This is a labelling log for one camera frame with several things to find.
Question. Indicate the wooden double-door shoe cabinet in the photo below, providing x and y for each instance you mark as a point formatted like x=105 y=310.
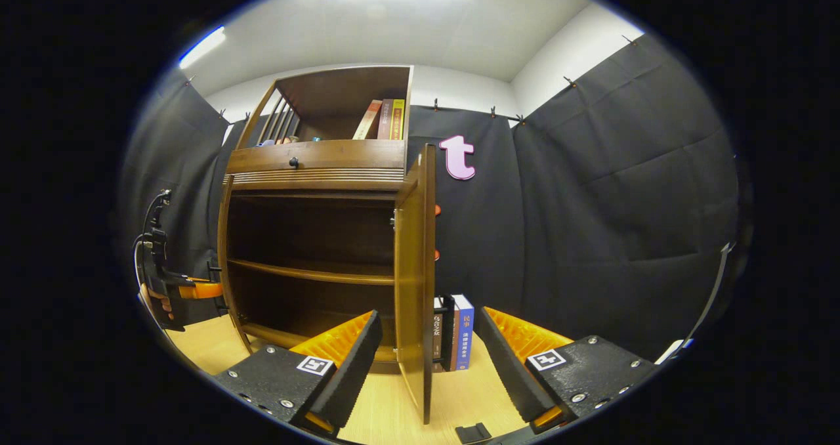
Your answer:
x=328 y=97

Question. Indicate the blue white book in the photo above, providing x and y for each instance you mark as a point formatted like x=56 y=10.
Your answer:
x=463 y=333

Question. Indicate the wooden cabinet drawer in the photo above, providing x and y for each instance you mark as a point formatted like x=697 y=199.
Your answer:
x=348 y=156

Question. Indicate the dark red book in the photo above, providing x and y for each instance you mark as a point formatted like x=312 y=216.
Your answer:
x=386 y=120

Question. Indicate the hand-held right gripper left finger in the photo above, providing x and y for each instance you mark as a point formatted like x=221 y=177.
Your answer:
x=351 y=373

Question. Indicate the dark brown book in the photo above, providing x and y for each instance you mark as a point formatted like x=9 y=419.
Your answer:
x=438 y=340

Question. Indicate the black book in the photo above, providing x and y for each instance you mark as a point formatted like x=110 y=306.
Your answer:
x=447 y=340

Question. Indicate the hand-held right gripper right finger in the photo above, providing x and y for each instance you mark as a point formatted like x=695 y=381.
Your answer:
x=508 y=373

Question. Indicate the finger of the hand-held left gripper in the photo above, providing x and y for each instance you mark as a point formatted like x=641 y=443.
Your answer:
x=200 y=290

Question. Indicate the wooden cabinet door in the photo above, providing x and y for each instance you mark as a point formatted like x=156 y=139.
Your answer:
x=413 y=287
x=222 y=254

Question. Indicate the yellow book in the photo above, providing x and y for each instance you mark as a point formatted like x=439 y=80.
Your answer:
x=398 y=120

